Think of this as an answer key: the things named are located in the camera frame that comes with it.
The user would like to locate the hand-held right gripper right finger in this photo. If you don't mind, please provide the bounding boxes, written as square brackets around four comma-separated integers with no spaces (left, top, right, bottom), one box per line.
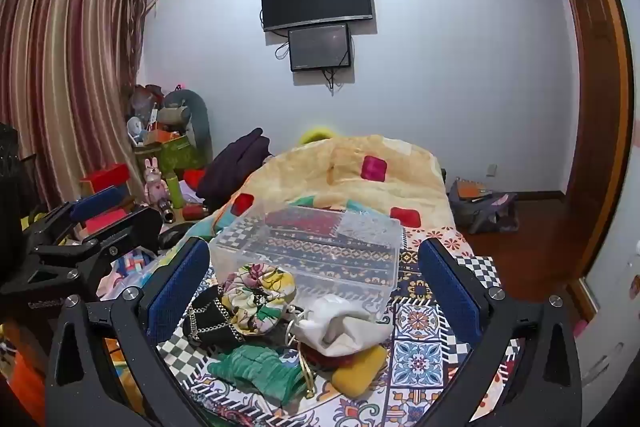
[417,237,584,427]

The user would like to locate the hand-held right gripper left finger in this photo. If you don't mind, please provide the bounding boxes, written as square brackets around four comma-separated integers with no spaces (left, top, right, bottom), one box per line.
[45,237,211,427]

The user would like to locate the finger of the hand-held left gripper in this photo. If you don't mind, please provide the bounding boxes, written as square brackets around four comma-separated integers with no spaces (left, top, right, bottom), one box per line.
[30,206,164,290]
[20,186,132,253]

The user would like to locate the black pouch with chain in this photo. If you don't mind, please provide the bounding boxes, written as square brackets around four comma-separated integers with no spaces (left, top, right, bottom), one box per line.
[182,284,246,354]

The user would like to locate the floral fabric scrunchie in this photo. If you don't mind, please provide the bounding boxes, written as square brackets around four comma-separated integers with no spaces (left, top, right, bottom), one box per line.
[221,263,297,337]

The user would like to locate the green knitted cloth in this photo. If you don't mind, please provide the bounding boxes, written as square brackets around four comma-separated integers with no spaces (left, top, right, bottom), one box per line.
[207,343,308,408]

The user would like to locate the white drawstring pouch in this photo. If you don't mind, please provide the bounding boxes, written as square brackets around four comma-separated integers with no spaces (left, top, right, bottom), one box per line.
[287,294,396,358]

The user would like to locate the yellow soft pad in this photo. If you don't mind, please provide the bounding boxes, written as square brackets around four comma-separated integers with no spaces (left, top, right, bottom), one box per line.
[332,344,389,399]

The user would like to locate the clear plastic storage box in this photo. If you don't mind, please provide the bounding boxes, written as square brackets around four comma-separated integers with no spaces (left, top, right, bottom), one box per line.
[208,205,404,323]

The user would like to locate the red box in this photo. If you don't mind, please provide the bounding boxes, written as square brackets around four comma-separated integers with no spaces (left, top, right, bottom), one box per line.
[80,164,132,196]

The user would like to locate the pink bunny doll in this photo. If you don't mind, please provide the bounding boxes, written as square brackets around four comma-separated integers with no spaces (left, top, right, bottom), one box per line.
[143,158,169,208]

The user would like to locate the green bottle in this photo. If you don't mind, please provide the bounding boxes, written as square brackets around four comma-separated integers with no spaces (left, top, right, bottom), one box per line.
[167,173,185,209]

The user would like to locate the patterned printed blanket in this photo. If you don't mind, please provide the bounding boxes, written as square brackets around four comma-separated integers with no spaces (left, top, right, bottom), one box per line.
[150,207,527,427]

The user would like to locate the green cardboard box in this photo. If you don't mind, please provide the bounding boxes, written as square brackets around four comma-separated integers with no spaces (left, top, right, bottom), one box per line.
[134,136,199,180]

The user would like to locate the black mesh object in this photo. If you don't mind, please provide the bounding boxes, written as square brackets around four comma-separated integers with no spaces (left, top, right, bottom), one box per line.
[0,122,42,228]

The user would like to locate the grey bag with books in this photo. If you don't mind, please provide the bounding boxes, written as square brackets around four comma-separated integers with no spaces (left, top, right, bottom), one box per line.
[447,178,521,236]

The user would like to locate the dark purple jacket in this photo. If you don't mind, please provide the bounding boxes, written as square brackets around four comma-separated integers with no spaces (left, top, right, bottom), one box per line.
[196,128,274,214]

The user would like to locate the striped red curtain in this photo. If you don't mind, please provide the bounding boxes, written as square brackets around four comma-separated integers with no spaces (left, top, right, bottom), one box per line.
[0,0,152,210]

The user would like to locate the red cloth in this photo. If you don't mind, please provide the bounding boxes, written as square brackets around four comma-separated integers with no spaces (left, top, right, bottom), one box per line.
[305,347,362,371]

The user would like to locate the white door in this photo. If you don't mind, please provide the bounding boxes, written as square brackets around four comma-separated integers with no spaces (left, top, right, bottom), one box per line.
[570,0,640,388]

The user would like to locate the yellow quilt with red patches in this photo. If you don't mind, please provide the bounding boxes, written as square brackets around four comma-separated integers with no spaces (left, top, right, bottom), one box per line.
[215,134,457,234]

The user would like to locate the yellow-green plush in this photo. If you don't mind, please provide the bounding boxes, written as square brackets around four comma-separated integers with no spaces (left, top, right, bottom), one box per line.
[299,127,337,146]

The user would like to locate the black monitor cables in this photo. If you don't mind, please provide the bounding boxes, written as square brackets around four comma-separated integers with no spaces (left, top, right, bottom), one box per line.
[322,67,342,96]

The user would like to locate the wooden door frame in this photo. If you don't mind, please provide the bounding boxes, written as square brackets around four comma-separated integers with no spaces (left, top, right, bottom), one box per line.
[559,0,637,324]

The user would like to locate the small wall monitor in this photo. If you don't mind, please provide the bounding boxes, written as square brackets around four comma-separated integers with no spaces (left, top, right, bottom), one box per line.
[287,23,352,72]

